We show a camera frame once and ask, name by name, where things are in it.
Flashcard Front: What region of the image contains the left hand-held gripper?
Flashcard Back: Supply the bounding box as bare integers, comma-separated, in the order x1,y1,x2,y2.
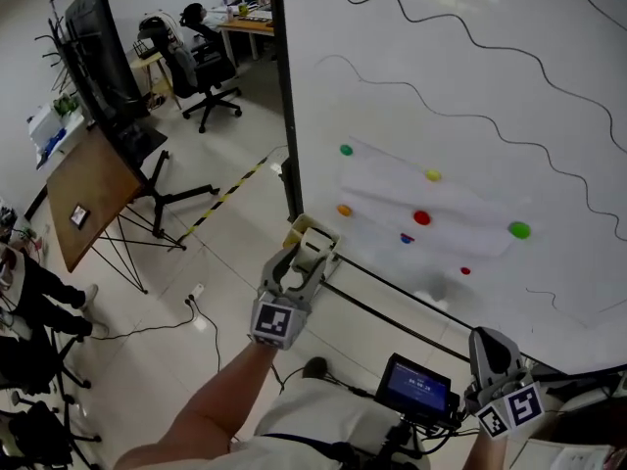
248,244,340,352

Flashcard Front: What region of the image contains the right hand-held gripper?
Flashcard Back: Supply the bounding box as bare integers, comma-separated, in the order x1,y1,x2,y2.
463,326,547,441

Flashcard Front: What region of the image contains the white whiteboard eraser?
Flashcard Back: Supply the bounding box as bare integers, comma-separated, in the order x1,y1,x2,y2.
292,227,339,276

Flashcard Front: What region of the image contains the large white whiteboard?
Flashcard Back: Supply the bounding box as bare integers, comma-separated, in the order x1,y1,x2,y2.
270,0,627,377

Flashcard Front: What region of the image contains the person's left forearm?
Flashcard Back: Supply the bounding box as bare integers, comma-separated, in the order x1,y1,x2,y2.
112,340,280,470

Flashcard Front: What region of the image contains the person's right forearm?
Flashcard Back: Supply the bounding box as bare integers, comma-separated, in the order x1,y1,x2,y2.
467,428,513,470

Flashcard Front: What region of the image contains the white holder box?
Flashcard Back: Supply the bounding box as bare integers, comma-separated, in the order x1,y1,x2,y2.
282,212,343,278

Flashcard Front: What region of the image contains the black chest-mounted display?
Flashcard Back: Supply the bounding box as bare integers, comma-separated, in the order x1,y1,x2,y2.
374,352,461,459

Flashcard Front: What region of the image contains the person's black shoe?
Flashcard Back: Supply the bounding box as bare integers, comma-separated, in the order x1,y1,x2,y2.
302,356,329,380

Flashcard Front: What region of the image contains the yellow black hazard tape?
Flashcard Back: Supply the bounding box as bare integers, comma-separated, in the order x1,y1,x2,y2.
175,157,270,244

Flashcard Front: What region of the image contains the white flat box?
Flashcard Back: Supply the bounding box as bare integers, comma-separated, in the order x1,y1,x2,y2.
508,437,621,470

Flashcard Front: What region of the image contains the person's white shirt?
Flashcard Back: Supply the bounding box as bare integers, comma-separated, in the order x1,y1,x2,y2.
117,377,432,470

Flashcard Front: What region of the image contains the black monitor stand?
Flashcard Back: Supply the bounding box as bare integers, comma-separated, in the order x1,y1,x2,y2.
115,122,221,239

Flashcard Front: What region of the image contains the wooden side table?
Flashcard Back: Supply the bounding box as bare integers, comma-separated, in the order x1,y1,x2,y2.
45,127,188,296

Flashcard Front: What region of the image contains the black office chair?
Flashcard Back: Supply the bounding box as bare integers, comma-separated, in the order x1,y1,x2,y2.
159,15,244,134

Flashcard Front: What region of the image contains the light wooden desk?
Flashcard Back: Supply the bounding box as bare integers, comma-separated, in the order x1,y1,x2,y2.
215,10,276,68

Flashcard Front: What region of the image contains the green potted plant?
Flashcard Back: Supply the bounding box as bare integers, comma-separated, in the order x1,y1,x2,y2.
51,93,82,119

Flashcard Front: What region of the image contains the white storage box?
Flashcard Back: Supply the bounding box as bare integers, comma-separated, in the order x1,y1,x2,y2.
26,103,87,170

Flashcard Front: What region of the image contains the large black monitor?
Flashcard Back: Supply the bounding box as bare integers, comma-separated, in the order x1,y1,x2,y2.
63,0,151,136

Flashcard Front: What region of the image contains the black rolling chair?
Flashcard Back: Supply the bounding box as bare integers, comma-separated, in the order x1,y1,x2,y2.
0,328,103,470

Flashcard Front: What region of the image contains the black power cable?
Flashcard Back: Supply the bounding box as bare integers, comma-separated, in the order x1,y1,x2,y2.
87,297,222,374

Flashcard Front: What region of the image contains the black chest harness strap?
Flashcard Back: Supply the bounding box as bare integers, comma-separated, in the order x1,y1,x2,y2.
262,431,422,470

